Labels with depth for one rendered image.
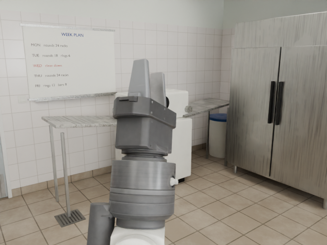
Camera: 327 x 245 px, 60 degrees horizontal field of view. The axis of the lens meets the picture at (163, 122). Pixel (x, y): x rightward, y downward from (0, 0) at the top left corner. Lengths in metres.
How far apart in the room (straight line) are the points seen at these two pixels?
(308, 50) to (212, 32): 2.16
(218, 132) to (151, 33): 1.86
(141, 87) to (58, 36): 3.33
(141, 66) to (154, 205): 0.18
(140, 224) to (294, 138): 3.17
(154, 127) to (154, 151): 0.03
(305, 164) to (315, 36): 1.35
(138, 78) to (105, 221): 0.19
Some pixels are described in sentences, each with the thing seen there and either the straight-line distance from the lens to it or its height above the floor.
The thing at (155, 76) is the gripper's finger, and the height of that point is 1.57.
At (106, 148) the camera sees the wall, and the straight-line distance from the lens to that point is 4.08.
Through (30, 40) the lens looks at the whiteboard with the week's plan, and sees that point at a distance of 3.61.
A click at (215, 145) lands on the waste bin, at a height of 0.21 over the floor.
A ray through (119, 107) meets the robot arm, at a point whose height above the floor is 1.54.
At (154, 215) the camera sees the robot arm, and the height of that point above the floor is 1.41.
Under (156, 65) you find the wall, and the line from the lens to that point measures 4.33.
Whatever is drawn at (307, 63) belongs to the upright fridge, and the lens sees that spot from 3.34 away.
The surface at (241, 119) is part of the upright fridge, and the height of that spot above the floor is 0.82.
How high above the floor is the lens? 1.60
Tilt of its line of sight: 13 degrees down
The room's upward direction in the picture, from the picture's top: straight up
